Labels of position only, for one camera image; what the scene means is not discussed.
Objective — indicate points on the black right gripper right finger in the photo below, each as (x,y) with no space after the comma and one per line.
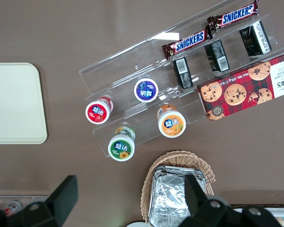
(198,205)

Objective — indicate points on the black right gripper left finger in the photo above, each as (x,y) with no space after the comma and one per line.
(61,198)

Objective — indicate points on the oval light wicker basket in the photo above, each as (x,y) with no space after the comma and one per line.
(175,159)

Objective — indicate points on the beige rectangular serving tray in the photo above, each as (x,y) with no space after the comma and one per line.
(15,104)

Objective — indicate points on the clear acrylic bottle rack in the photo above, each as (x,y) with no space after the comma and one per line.
(35,198)

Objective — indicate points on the stack of foil trays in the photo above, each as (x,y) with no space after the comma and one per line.
(168,196)

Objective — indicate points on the red Coca-Cola bottle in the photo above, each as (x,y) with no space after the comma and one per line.
(13,208)

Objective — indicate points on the green lid yogurt cup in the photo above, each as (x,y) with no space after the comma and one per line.
(121,147)

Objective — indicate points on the orange lid yogurt cup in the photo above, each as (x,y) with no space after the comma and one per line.
(171,123)

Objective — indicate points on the red lid yogurt cup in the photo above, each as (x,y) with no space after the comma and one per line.
(98,111)

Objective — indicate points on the blue lid yogurt cup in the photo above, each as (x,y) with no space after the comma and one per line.
(146,89)

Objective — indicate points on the red tartan Walkers cookie box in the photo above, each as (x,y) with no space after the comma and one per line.
(246,87)

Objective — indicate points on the small black carton box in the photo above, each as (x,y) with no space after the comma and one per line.
(255,39)
(216,56)
(183,72)

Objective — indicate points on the clear acrylic stepped display stand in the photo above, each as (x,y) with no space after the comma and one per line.
(132,59)

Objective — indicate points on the Snickers chocolate bar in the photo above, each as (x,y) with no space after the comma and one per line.
(235,15)
(188,42)

